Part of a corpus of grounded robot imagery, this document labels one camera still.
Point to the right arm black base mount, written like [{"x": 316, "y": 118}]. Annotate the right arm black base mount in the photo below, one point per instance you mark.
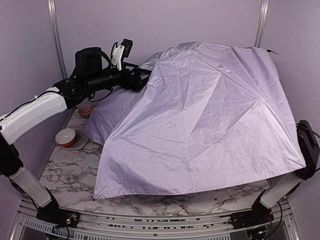
[{"x": 250, "y": 218}]

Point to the right aluminium frame post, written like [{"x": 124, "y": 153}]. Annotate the right aluminium frame post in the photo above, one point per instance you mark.
[{"x": 262, "y": 23}]

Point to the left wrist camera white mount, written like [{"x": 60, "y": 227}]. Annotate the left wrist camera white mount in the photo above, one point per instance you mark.
[{"x": 119, "y": 51}]

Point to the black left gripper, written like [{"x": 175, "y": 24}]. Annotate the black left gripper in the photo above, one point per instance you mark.
[{"x": 136, "y": 79}]

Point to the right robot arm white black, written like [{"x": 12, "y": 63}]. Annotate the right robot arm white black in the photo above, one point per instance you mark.
[{"x": 308, "y": 146}]

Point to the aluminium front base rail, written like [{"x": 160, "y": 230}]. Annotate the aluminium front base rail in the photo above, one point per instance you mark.
[{"x": 102, "y": 226}]

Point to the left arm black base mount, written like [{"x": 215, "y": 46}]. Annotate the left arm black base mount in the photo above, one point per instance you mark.
[{"x": 62, "y": 218}]

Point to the red patterned small bowl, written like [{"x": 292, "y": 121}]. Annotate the red patterned small bowl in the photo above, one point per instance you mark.
[{"x": 85, "y": 111}]

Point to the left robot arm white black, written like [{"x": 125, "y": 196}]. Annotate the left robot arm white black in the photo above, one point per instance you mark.
[{"x": 94, "y": 71}]

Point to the left aluminium frame post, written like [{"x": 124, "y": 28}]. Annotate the left aluminium frame post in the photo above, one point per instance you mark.
[{"x": 56, "y": 37}]

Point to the aluminium frame post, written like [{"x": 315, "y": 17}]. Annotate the aluminium frame post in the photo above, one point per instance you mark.
[
  {"x": 262, "y": 23},
  {"x": 56, "y": 37}
]

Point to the lavender folding umbrella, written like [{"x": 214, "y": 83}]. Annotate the lavender folding umbrella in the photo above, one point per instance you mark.
[{"x": 210, "y": 117}]

